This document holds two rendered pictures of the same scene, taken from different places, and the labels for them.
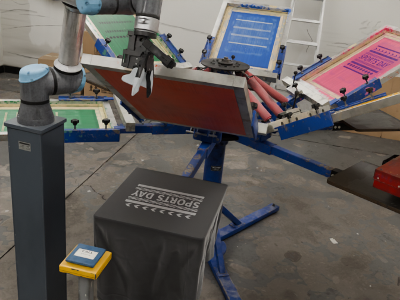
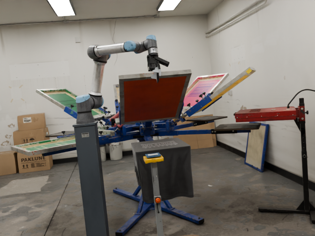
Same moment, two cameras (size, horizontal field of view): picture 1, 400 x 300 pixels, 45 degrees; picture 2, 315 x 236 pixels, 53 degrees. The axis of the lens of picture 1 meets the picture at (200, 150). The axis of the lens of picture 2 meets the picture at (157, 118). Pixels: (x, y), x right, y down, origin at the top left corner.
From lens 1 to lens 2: 139 cm
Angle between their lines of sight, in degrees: 26
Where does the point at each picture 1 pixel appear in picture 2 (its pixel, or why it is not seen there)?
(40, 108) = (90, 114)
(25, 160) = (86, 143)
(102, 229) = (141, 158)
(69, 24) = (99, 71)
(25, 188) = (87, 159)
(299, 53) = not seen: hidden behind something
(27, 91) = (83, 106)
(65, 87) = (97, 103)
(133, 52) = (153, 61)
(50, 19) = not seen: outside the picture
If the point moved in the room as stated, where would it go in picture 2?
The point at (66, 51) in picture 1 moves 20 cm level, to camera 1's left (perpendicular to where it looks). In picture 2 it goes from (97, 84) to (72, 87)
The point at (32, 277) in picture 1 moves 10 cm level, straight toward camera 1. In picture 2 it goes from (94, 214) to (101, 217)
